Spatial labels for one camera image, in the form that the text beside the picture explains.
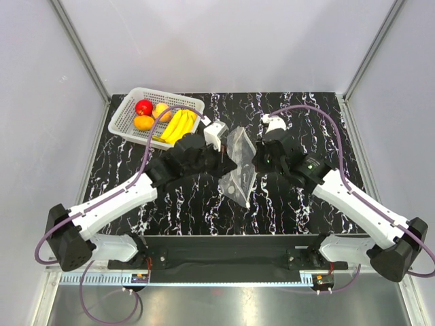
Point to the orange fruit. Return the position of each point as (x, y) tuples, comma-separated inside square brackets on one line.
[(143, 122)]

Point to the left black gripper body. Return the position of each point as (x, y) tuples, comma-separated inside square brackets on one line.
[(211, 162)]

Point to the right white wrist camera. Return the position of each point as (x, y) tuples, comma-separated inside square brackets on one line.
[(273, 122)]

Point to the yellow-pink peach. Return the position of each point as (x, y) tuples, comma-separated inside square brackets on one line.
[(162, 108)]

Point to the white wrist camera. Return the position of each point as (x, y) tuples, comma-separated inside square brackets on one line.
[(273, 122), (213, 132)]

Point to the clear zip top bag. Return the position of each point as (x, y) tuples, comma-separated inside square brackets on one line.
[(238, 183)]

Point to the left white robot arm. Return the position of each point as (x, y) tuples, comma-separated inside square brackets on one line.
[(72, 234)]

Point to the yellow banana bunch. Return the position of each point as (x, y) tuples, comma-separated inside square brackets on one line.
[(181, 123)]

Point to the front aluminium frame rail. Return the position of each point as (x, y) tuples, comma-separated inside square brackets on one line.
[(232, 261)]

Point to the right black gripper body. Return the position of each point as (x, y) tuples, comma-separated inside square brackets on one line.
[(264, 164)]

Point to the right aluminium frame post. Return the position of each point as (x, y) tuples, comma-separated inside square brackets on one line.
[(377, 42)]

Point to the red apple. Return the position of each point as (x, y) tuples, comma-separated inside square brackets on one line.
[(144, 107)]

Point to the left aluminium frame post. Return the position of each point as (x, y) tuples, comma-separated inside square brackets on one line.
[(76, 42)]

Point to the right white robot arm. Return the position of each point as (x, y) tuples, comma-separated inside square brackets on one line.
[(393, 242)]

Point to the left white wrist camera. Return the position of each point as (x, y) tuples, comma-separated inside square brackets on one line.
[(213, 132)]

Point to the white plastic perforated basket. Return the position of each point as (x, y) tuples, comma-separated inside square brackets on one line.
[(121, 123)]

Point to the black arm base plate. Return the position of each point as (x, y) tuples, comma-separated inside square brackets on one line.
[(298, 241)]

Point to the aluminium frame post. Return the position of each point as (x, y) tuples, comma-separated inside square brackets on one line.
[(76, 42), (377, 42)]

